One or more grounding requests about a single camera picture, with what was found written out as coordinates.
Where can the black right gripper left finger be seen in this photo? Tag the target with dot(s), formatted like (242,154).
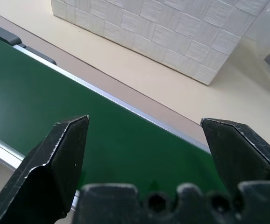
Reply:
(44,177)

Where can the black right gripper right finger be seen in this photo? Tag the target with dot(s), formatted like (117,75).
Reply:
(237,151)

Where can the green conveyor belt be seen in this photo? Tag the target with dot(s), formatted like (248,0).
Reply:
(62,100)

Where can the clear plastic bag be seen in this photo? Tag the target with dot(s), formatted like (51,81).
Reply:
(269,44)

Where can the white woven storage basket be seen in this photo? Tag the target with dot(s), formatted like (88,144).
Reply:
(158,30)

